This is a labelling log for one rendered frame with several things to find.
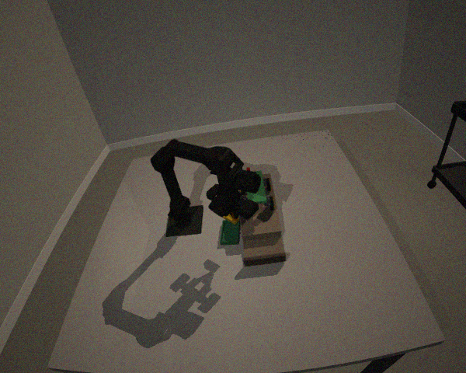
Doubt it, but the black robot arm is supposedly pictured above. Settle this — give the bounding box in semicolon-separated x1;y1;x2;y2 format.
151;139;261;228

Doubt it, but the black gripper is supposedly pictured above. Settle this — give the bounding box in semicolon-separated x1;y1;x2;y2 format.
206;184;259;220

